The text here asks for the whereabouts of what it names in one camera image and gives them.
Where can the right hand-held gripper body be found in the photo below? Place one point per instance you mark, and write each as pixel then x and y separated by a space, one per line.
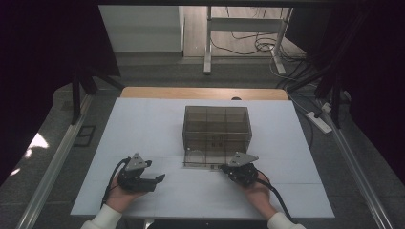
pixel 242 173

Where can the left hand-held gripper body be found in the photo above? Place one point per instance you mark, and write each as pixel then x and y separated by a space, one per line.
pixel 137 179

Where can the smoky transparent drawer cabinet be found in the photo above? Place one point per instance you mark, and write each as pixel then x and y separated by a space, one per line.
pixel 216 122

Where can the person's left hand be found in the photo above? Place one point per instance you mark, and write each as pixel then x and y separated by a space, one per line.
pixel 121 198

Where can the person's right hand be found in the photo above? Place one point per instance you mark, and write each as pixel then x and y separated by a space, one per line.
pixel 261 194

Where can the dark floor socket cover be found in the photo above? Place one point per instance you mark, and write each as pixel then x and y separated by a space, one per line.
pixel 85 136

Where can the wooden table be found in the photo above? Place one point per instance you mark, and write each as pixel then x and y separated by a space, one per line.
pixel 191 93

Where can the white power strip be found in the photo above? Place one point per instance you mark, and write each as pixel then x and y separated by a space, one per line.
pixel 318 122

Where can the black metal stand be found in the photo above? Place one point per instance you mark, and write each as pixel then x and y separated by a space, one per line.
pixel 335 101
pixel 75 95

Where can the white plug adapter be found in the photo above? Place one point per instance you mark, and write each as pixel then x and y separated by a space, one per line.
pixel 326 107

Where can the white cabinet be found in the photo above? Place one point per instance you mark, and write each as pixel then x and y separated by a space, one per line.
pixel 143 28

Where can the black curtain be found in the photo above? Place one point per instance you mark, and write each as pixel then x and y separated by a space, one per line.
pixel 38 63
pixel 375 63

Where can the aluminium rail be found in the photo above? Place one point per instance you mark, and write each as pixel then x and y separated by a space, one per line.
pixel 359 171
pixel 54 168

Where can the white desk frame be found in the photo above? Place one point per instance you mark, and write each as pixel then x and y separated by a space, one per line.
pixel 242 24

